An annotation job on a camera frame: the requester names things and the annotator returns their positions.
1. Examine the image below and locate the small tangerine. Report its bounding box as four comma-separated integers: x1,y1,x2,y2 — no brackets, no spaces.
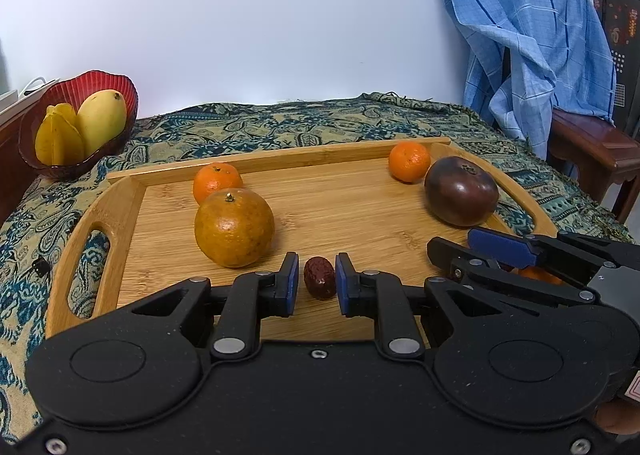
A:
389,141,432,184
519,266,564,285
193,162,244,206

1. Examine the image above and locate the red jujube date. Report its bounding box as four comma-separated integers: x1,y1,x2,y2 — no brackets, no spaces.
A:
303,256,337,301

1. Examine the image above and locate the yellow mango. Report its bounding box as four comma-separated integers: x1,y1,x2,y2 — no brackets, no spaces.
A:
77,90,128,157

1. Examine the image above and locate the white cable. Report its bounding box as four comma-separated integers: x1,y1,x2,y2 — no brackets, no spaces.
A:
19,77,62,96

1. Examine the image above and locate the paisley patterned tablecloth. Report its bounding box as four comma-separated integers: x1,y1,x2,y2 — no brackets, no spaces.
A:
0,92,640,442

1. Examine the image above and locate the red ribbed fruit bowl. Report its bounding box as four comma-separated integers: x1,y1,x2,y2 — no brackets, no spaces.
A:
18,70,140,181

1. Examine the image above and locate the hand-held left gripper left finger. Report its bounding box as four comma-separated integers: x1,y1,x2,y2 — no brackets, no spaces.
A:
131,251,301,362

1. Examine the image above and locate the yellow starfruit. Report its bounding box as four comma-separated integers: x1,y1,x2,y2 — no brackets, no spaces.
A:
34,103,86,167

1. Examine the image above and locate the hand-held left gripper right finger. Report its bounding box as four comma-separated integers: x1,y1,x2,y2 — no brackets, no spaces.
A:
335,252,506,361

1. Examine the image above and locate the dark wooden side cabinet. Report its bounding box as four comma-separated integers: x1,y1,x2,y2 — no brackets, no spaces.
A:
0,85,52,232

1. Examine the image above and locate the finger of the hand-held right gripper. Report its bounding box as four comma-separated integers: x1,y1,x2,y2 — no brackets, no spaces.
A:
427,237,599,309
468,228,640,286

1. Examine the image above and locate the person's right hand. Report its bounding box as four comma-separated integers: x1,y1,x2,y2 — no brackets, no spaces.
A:
594,397,640,436

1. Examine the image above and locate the dark purple round fruit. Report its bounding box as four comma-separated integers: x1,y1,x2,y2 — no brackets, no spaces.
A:
424,156,500,228

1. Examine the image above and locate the dark wooden chair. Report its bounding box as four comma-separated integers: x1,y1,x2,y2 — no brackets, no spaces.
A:
547,107,640,226

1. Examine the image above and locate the large brownish orange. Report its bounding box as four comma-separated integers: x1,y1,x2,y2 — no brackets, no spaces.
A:
194,188,276,269

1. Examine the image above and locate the wooden serving tray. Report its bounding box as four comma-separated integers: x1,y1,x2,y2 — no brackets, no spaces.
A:
46,137,559,344

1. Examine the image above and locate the dark printed cardboard box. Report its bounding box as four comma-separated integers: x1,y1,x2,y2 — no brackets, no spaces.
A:
590,0,640,132

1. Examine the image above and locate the blue plaid cloth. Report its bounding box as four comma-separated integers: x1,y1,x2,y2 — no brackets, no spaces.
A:
432,0,617,162

